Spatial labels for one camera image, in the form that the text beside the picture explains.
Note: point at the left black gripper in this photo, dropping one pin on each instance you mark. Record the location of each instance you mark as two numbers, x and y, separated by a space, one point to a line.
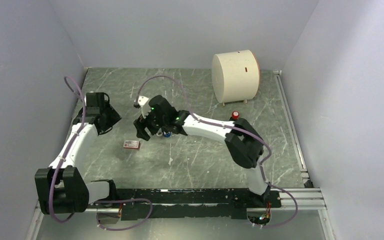
113 117

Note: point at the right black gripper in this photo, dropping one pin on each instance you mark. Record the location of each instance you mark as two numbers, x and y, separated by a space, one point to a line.
140 125

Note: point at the red white staple box sleeve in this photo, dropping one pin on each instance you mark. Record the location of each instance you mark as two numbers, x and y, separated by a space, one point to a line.
131 144

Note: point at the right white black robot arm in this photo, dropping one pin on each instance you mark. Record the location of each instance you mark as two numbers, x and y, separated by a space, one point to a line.
245 145

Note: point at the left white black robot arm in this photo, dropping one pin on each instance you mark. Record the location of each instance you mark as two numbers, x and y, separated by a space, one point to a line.
61 184

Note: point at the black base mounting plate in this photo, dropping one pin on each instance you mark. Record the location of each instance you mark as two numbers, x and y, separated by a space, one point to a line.
188 203

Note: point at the cream cylindrical drum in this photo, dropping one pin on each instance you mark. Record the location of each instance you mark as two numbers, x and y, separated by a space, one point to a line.
235 76

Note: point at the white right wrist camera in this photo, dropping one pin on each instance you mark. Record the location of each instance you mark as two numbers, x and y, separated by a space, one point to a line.
143 103

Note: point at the aluminium rail frame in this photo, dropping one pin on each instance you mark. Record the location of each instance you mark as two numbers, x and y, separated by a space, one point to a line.
307 198

